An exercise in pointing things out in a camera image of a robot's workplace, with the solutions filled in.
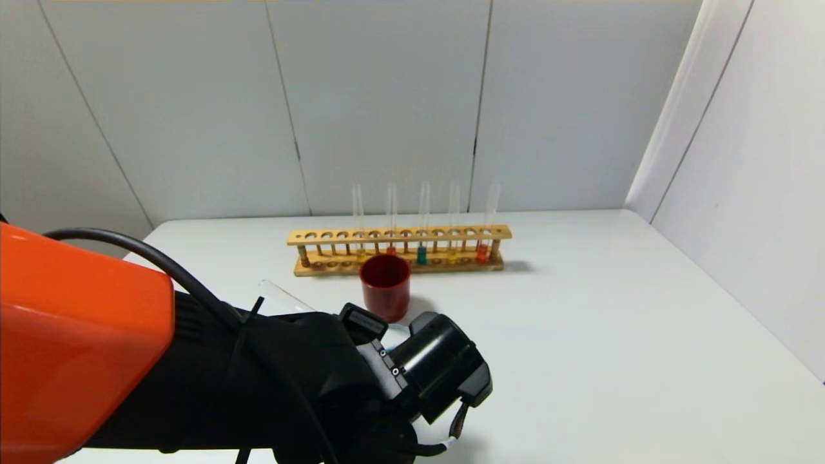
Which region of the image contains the wooden test tube rack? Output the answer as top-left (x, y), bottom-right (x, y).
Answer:
top-left (287, 224), bottom-right (514, 278)

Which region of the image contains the red plastic cup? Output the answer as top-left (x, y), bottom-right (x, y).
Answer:
top-left (360, 254), bottom-right (413, 323)

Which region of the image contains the test tube with red pigment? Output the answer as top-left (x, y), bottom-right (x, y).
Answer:
top-left (386, 183), bottom-right (398, 256)
top-left (476, 182), bottom-right (501, 264)

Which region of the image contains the test tube with blue pigment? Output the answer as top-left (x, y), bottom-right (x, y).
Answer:
top-left (417, 182), bottom-right (431, 266)
top-left (258, 279), bottom-right (318, 318)

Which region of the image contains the test tube with yellow pigment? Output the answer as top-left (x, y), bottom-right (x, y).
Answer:
top-left (447, 181), bottom-right (461, 266)
top-left (352, 184), bottom-right (367, 262)

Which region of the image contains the clear glass beaker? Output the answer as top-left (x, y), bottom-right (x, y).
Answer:
top-left (385, 324), bottom-right (413, 352)

